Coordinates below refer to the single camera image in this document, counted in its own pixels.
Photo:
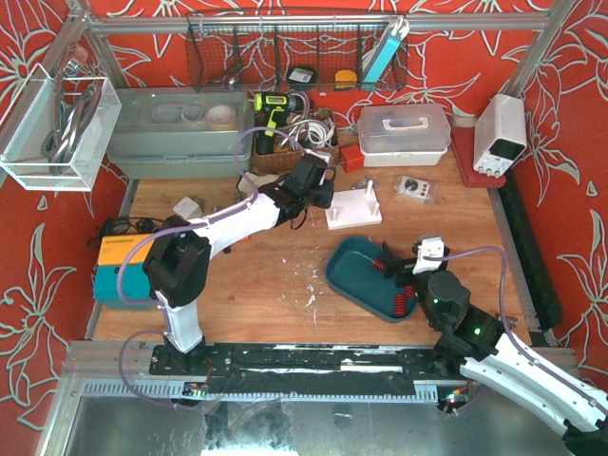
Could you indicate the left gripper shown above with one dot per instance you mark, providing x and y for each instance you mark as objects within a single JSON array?
[{"x": 321, "y": 193}]

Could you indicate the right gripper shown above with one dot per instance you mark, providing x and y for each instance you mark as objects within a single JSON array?
[{"x": 401, "y": 267}]

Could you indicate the bagged white control box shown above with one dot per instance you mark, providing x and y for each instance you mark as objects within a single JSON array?
[{"x": 411, "y": 188}]

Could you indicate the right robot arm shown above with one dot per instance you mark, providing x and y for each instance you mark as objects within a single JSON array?
[{"x": 484, "y": 348}]

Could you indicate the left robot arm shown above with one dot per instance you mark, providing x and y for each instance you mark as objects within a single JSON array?
[{"x": 178, "y": 261}]

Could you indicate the teal plastic tray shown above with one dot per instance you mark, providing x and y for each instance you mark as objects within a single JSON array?
[{"x": 349, "y": 273}]

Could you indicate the woven basket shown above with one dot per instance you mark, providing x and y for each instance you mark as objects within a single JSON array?
[{"x": 284, "y": 157}]

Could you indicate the orange power cube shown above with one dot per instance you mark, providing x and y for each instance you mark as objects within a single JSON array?
[{"x": 351, "y": 158}]

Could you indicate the white plastic toolbox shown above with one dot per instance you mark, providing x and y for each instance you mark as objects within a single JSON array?
[{"x": 403, "y": 134}]

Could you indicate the yellow tape measure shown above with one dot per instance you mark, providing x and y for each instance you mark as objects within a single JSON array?
[{"x": 345, "y": 79}]

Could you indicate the small white adapter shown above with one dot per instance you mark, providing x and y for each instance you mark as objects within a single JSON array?
[{"x": 188, "y": 208}]

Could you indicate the red mat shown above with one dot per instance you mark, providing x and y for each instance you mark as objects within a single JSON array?
[{"x": 462, "y": 142}]

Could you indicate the grey storage box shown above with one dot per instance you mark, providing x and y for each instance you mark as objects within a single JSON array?
[{"x": 174, "y": 133}]

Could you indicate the white power supply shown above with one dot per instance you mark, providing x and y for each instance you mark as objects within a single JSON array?
[{"x": 499, "y": 136}]

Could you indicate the blue white tool case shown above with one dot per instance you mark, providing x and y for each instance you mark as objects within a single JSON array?
[{"x": 375, "y": 61}]

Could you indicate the clear acrylic box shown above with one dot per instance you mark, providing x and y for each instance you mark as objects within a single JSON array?
[{"x": 55, "y": 133}]

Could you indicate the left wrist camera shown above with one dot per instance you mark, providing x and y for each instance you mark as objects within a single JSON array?
[{"x": 323, "y": 157}]

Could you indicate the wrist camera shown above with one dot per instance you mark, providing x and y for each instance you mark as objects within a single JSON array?
[
  {"x": 429, "y": 255},
  {"x": 323, "y": 157}
]

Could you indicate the white four-peg base plate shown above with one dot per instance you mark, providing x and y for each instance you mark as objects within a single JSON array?
[{"x": 354, "y": 208}]

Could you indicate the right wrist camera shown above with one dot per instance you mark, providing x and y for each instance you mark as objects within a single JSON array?
[{"x": 429, "y": 255}]

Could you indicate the green yellow cordless drill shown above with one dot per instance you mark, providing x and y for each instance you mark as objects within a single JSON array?
[{"x": 276, "y": 108}]

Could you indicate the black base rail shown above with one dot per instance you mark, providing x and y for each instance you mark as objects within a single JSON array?
[{"x": 306, "y": 369}]

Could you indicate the black wire basket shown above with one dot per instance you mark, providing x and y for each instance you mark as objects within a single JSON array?
[{"x": 254, "y": 48}]

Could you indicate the black cable duct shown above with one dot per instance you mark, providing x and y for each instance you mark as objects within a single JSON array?
[{"x": 539, "y": 284}]

